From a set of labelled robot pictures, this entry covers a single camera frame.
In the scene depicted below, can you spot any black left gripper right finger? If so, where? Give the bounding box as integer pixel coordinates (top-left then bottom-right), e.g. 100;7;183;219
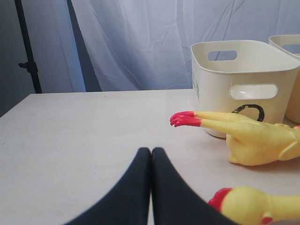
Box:
151;147;235;225

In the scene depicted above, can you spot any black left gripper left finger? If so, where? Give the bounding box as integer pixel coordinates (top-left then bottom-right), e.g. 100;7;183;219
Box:
67;147;151;225

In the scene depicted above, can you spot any whole yellow rubber chicken front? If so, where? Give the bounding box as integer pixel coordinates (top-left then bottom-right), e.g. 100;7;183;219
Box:
208;187;300;225

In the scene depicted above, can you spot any whole yellow rubber chicken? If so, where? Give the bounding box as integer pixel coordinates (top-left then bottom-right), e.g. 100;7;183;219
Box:
208;187;300;225
170;111;300;166

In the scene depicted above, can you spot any whole yellow rubber chicken rear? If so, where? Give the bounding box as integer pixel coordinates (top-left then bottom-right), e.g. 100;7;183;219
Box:
170;111;300;166

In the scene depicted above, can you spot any cream bin marked O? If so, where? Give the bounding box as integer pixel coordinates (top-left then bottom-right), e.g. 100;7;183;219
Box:
191;40;300;123

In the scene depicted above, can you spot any black light stand pole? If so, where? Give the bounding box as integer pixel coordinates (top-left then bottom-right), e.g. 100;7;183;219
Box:
14;0;42;94

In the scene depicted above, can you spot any cream bin marked X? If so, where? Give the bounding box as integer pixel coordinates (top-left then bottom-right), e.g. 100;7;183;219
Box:
269;34;300;124

